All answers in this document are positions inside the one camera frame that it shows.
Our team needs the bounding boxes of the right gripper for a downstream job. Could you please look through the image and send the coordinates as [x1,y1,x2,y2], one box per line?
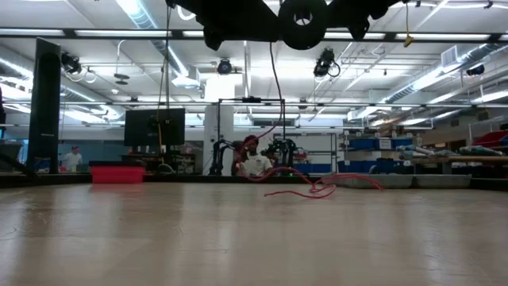
[325,0,402,41]

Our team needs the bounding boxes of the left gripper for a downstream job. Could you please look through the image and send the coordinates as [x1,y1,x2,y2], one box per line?
[186,0,280,51]

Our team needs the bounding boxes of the black plastic cord spool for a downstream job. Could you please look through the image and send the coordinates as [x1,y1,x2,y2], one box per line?
[277,0,330,51]

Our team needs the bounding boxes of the thin red cord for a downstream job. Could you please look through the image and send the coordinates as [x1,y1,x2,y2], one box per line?
[237,41,385,199]

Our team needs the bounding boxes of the yellow hanging plug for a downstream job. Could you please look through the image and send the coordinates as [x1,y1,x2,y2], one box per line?
[403,0,416,48]

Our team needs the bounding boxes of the white ceiling vent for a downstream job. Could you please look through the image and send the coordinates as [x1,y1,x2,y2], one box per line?
[441,45,460,68]

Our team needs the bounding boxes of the blue storage bins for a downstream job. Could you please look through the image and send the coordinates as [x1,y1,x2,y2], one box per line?
[344,137,414,151]

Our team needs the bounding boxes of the person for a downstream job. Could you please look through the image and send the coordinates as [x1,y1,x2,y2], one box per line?
[237,134,275,176]
[62,145,83,172]

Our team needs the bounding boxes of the black overhead light bar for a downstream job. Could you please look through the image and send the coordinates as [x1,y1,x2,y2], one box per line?
[0,27,508,44]

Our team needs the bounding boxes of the grey wrapped bundle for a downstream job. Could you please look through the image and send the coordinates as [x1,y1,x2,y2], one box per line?
[460,145,504,157]
[396,145,449,158]

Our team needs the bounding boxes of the black monitor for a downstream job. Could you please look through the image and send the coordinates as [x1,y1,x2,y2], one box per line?
[123,107,187,147]

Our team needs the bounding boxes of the grey plastic tool case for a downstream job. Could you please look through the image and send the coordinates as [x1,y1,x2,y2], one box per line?
[321,172,472,190]

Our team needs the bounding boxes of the red shelf bin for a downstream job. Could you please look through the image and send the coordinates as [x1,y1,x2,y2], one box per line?
[471,130,508,149]

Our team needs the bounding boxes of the wooden workbench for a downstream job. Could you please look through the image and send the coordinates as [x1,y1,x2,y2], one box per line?
[412,154,508,176]

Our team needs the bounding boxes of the red plastic bin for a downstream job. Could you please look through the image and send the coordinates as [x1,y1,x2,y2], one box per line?
[89,160,147,185]

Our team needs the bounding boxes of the grey chair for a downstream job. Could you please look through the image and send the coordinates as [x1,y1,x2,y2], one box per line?
[0,141,23,172]

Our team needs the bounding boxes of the black ceiling camera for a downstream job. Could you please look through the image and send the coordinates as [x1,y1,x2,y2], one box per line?
[61,52,83,75]
[216,58,234,75]
[313,47,341,79]

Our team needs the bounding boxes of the black gantry frame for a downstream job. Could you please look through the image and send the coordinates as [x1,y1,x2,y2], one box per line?
[216,96,287,176]

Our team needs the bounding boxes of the white hanging ring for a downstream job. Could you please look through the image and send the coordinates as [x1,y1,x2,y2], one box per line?
[176,3,199,21]

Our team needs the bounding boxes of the black aluminium table frame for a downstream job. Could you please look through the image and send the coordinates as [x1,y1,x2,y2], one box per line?
[0,153,508,191]

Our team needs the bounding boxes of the black upright post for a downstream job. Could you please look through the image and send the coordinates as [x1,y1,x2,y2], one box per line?
[26,37,62,176]

